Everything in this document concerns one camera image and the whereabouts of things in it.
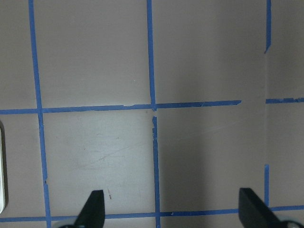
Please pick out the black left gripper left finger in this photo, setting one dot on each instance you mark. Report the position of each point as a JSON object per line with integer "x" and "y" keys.
{"x": 92, "y": 214}

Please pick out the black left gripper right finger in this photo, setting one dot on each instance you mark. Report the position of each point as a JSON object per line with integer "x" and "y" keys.
{"x": 254, "y": 213}

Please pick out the white paper tray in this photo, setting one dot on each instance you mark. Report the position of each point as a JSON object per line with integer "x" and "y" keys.
{"x": 4, "y": 196}

